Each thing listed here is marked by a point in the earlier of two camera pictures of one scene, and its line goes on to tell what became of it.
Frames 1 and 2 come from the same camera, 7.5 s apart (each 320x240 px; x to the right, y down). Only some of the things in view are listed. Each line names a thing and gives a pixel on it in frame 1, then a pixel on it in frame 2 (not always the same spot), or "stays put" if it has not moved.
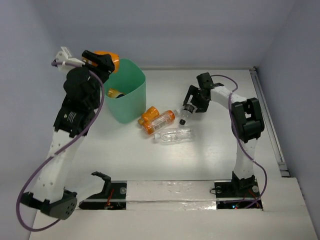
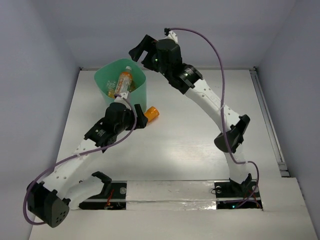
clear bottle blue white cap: [174, 136] to [111, 84]
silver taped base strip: [152, 195] stays put
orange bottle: [151, 112] stays put
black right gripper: [202, 107] to [148, 43]
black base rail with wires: [116, 200] stays put
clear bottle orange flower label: [163, 118] to [124, 81]
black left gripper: [100, 63] to [139, 116]
